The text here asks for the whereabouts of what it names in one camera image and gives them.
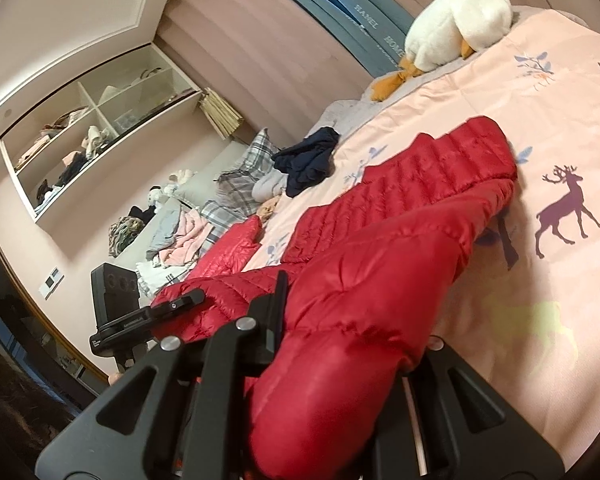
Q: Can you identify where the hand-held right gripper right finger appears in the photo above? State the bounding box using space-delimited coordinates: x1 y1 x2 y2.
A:
374 336 566 480

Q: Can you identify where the blue grey lettered curtain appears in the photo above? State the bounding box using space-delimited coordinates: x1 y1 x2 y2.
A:
240 0 417 77

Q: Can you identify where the peach plush toy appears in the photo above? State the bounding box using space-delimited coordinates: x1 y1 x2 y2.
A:
256 195 282 222

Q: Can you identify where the pink garment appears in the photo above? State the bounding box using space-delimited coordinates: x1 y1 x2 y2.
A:
155 207 216 267

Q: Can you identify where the white striped cloth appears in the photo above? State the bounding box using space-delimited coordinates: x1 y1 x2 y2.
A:
135 259 187 297

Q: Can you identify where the navy blue garment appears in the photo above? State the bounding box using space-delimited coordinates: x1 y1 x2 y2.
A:
271 126 341 199

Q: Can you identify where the light grey garment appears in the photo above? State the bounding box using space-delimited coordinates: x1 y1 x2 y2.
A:
252 172 289 202

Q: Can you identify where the pink deer-print duvet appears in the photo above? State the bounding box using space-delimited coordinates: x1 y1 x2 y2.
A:
245 10 600 463

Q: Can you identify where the coral pink puffer jacket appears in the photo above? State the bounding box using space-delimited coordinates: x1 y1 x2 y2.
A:
190 214 264 282

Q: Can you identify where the white wall switch panel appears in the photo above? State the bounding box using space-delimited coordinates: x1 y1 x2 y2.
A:
38 267 65 302

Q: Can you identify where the large plaid pillow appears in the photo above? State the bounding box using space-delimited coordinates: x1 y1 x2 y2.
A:
215 127 282 211

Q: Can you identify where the white wall shelf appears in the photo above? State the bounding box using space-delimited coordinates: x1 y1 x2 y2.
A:
0 42 204 222

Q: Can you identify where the grey blue garment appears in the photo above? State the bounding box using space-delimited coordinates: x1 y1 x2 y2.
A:
145 197 184 256

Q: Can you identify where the dark patterned cloth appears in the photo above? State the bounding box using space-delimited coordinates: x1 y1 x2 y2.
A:
107 215 147 259

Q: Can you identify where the white goose plush toy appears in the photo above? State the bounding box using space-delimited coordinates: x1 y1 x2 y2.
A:
370 0 514 103

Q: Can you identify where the red puffer jacket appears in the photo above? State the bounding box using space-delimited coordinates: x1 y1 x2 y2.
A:
152 116 519 480

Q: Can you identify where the beige headboard cushion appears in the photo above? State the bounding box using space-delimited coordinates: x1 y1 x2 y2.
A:
125 140 251 271

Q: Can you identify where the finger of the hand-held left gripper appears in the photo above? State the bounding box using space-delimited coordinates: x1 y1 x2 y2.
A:
151 287 207 313

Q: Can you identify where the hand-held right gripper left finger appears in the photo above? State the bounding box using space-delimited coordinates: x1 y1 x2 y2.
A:
35 270 289 480

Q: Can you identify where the small plaid pillow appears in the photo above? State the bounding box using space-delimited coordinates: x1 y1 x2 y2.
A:
200 199 252 242

